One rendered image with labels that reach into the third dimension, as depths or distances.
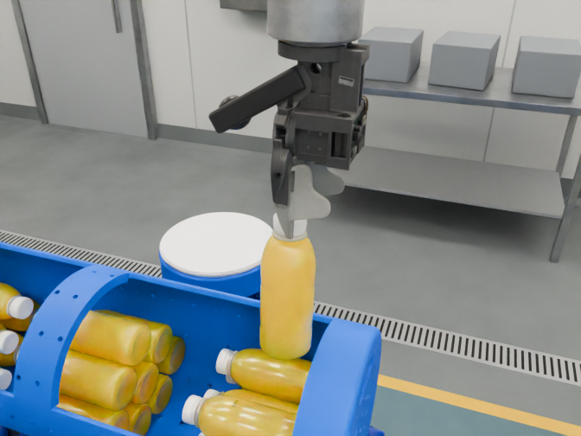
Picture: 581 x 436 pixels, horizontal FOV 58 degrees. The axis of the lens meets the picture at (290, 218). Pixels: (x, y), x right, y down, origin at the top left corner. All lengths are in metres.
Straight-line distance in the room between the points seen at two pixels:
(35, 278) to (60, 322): 0.35
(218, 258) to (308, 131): 0.72
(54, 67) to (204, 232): 4.03
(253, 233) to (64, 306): 0.59
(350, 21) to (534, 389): 2.17
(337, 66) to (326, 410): 0.39
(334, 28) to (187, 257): 0.83
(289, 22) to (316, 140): 0.12
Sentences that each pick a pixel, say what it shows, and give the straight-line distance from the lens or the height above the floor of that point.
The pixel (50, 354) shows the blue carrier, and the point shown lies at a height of 1.19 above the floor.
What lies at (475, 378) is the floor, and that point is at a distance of 2.49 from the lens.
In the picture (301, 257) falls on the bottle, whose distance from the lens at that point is 0.61.
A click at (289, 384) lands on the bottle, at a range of 0.82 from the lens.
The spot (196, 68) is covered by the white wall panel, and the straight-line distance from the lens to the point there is 4.42.
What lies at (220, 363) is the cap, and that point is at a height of 1.11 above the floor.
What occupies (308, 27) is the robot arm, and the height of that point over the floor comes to 1.63.
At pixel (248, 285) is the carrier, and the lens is 1.21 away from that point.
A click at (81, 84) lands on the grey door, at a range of 5.08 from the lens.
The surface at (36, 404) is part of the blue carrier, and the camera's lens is 0.85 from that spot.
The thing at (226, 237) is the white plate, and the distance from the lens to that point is 1.29.
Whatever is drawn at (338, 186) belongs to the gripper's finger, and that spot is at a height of 1.45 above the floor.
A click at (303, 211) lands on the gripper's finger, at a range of 0.56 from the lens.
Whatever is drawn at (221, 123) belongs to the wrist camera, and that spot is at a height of 1.53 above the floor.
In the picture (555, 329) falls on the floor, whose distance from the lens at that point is 2.87.
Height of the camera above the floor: 1.72
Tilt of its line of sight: 30 degrees down
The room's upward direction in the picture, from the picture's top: straight up
